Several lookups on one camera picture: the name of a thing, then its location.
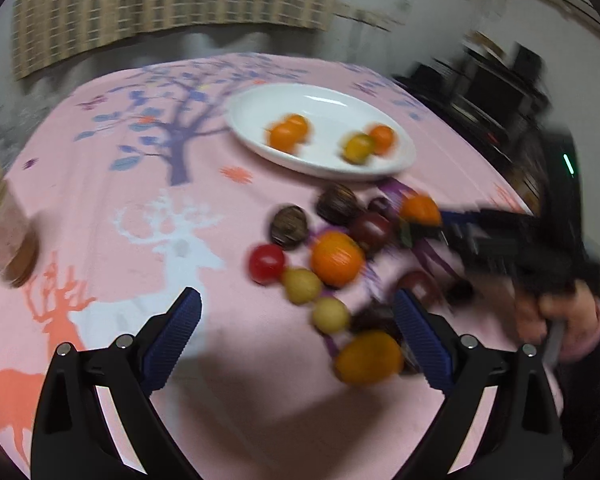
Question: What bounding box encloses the person's right forearm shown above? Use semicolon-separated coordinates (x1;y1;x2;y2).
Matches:
555;290;600;466

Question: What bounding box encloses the orange tomato pair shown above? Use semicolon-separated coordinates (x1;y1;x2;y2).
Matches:
269;122;303;151

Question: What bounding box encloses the glass jar with cream lid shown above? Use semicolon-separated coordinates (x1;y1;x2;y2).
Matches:
0;142;41;288

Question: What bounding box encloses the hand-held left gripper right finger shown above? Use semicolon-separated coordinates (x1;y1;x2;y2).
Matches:
392;288;566;480

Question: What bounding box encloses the small yellow longan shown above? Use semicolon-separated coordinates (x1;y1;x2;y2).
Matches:
281;267;323;305
312;297;351;334

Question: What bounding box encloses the orange mandarin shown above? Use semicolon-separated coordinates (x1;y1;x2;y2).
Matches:
367;125;397;156
310;230;366;288
399;194;442;228
282;114;311;141

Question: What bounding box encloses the dark brown water chestnut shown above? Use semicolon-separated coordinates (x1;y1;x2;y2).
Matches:
270;204;311;251
316;184;359;226
350;302;403;346

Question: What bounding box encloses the computer monitor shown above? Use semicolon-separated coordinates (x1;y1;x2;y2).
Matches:
467;67;523;113

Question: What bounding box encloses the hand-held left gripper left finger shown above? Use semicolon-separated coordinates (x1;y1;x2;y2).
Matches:
30;287;203;480

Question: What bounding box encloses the person's right hand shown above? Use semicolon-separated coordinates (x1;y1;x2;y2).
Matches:
514;280;583;358

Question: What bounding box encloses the pink printed tablecloth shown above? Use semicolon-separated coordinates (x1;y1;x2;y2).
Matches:
0;52;571;480

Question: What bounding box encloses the white oval plate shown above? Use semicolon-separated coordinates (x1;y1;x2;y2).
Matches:
224;84;417;182

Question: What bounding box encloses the yellow-orange mandarin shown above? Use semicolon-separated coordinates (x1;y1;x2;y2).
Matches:
334;331;406;387

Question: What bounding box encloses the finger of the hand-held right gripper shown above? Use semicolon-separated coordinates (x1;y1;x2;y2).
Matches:
400;225;523;273
437;207;538;233

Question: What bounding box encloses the red plum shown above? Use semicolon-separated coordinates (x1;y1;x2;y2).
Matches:
396;270;443;308
249;244;286;286

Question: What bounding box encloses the yellow plum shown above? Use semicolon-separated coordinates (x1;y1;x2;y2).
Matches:
342;132;376;165

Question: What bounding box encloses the dark media desk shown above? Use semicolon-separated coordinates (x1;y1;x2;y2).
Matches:
392;45;556;206

